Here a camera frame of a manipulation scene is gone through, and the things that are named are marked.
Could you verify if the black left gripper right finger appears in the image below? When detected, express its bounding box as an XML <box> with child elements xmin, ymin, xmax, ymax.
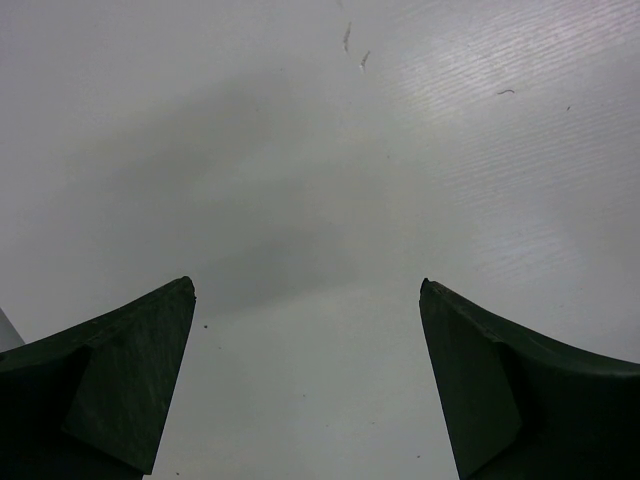
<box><xmin>419</xmin><ymin>279</ymin><xmax>639</xmax><ymax>479</ymax></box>

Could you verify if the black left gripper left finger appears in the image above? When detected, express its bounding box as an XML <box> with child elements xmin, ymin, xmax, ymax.
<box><xmin>1</xmin><ymin>276</ymin><xmax>195</xmax><ymax>479</ymax></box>

